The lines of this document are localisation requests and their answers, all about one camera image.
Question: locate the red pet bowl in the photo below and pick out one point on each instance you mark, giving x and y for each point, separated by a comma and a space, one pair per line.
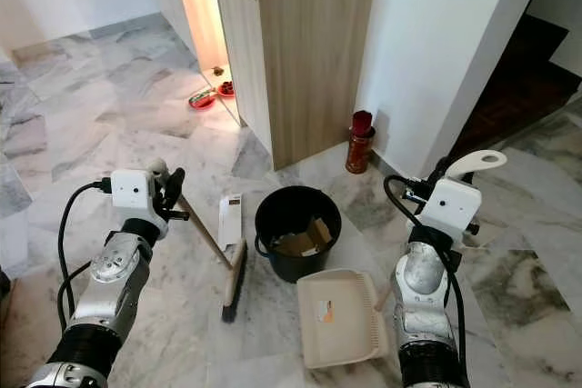
202, 100
225, 89

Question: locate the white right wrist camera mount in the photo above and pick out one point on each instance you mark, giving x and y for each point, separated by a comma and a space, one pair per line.
450, 208

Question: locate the black plastic bucket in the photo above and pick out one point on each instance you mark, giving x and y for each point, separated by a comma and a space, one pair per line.
296, 265

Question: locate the brown cardboard piece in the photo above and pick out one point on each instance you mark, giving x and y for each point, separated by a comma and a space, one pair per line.
302, 241

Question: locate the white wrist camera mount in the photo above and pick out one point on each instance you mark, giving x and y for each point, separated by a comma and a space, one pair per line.
450, 208
133, 193

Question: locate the white flat carton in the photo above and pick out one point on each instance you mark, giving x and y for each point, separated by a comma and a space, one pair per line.
230, 220

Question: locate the dark wooden staircase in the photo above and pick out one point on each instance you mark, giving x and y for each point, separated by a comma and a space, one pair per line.
518, 84

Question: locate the wooden broom with dark bristles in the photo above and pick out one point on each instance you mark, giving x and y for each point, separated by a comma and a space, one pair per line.
232, 283

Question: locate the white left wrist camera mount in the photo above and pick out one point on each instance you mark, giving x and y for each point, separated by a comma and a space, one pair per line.
133, 193

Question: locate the red cylindrical can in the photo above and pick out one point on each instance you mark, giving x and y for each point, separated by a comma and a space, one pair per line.
360, 149

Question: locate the light wooden cabinet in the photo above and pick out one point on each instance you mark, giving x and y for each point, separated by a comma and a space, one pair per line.
305, 47

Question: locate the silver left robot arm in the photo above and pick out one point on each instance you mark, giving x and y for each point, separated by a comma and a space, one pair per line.
114, 270

